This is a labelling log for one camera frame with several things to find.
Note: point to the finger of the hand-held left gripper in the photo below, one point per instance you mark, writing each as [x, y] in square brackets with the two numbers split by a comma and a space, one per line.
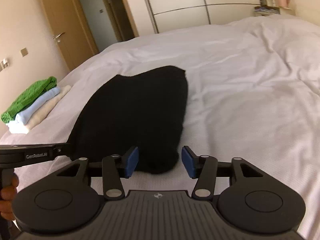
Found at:
[63, 148]

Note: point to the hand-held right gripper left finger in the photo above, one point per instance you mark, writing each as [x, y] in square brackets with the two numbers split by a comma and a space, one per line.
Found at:
[131, 162]

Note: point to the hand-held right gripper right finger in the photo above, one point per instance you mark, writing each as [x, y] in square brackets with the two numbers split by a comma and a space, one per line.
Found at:
[188, 162]

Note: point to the black garment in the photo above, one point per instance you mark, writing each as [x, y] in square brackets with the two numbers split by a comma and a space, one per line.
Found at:
[135, 110]

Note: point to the person's left hand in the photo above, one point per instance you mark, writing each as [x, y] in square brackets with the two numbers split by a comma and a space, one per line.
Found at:
[6, 200]

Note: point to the white folded garment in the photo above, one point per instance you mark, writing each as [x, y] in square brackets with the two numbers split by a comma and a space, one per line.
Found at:
[17, 128]

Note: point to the cream folded garment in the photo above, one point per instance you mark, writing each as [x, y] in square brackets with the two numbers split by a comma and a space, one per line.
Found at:
[47, 111]

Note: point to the light blue folded garment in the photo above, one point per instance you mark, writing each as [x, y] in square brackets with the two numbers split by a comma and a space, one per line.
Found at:
[37, 106]

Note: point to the green folded garment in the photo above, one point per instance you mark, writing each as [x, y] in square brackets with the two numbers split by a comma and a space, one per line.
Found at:
[27, 97]

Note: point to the white bed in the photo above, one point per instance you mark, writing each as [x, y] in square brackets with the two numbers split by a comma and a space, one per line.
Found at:
[250, 80]

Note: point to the wooden door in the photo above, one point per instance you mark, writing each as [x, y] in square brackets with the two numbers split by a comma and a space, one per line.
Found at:
[67, 12]

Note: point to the pink box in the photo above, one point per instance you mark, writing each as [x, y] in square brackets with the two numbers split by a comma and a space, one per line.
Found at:
[283, 2]

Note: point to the wall switch plate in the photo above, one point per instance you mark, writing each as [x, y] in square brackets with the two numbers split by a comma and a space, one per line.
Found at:
[4, 65]

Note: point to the square wall switch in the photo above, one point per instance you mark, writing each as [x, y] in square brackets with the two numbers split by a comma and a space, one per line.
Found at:
[24, 52]

